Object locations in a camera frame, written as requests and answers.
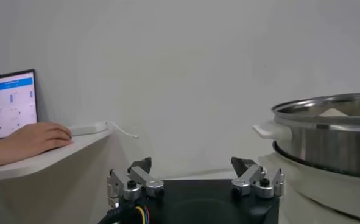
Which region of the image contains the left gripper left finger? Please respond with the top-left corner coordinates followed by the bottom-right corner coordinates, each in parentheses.
top-left (106, 157), bottom-right (165, 208)

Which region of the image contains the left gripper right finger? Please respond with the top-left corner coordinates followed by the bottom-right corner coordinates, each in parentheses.
top-left (230, 156), bottom-right (286, 199)

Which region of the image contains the stainless steel steamer basket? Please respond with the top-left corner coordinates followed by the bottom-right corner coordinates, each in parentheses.
top-left (252, 91), bottom-right (360, 180)

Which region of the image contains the bare person hand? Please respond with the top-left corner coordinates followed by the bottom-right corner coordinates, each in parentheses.
top-left (2, 121), bottom-right (74, 161)

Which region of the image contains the cream electric cooking pot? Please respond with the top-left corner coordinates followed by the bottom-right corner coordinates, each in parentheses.
top-left (257, 152), bottom-right (360, 224)

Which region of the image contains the white power strip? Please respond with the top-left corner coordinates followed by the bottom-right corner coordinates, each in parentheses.
top-left (68, 121), bottom-right (109, 137)

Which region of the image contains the white side table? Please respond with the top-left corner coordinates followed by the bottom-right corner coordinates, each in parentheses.
top-left (0, 129), bottom-right (113, 224)

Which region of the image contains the black laptop lit screen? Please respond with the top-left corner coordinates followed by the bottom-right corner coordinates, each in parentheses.
top-left (0, 69), bottom-right (39, 141)

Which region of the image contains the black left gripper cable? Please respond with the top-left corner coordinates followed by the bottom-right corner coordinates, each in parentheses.
top-left (97, 204), bottom-right (152, 224)

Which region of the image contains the thin white cable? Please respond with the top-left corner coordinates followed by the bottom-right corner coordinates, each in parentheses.
top-left (106, 121), bottom-right (139, 139)

